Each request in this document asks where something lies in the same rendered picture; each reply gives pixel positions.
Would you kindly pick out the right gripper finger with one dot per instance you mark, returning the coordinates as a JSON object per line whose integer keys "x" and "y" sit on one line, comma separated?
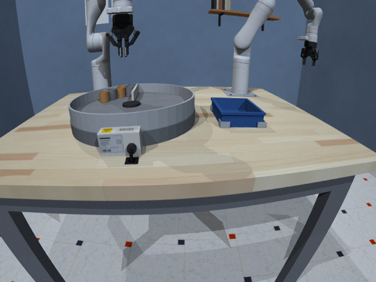
{"x": 119, "y": 41}
{"x": 127, "y": 43}

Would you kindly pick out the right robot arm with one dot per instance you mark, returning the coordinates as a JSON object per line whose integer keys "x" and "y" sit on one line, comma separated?
{"x": 98, "y": 42}

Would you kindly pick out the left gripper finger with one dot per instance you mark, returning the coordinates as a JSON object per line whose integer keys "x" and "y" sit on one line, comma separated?
{"x": 303, "y": 55}
{"x": 314, "y": 58}

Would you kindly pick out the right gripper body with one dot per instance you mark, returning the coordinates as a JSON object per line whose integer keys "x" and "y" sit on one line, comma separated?
{"x": 122, "y": 21}

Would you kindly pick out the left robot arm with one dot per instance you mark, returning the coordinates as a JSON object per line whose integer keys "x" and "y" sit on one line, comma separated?
{"x": 242, "y": 41}

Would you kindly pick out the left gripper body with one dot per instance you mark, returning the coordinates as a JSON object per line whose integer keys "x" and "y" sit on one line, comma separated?
{"x": 310, "y": 46}

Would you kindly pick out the blue open-top crate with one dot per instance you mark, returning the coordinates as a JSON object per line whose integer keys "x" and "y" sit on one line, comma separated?
{"x": 240, "y": 112}

